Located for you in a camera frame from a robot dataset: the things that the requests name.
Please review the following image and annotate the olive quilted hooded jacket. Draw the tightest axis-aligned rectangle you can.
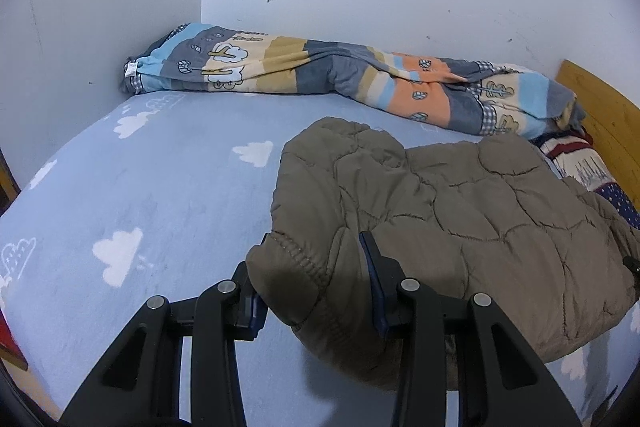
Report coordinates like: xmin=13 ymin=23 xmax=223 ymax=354
xmin=246 ymin=117 xmax=639 ymax=390

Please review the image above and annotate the navy star patterned pillow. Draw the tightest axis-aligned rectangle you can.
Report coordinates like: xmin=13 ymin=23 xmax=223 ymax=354
xmin=533 ymin=130 xmax=639 ymax=229

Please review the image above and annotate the wooden headboard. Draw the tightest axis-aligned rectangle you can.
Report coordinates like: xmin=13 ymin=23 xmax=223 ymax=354
xmin=555 ymin=60 xmax=640 ymax=208

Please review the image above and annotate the light blue cloud bedsheet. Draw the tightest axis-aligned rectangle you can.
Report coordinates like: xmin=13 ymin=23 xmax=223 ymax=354
xmin=1 ymin=92 xmax=639 ymax=426

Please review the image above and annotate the colourful patchwork blanket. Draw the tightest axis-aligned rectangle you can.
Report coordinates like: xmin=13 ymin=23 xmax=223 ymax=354
xmin=120 ymin=23 xmax=586 ymax=140

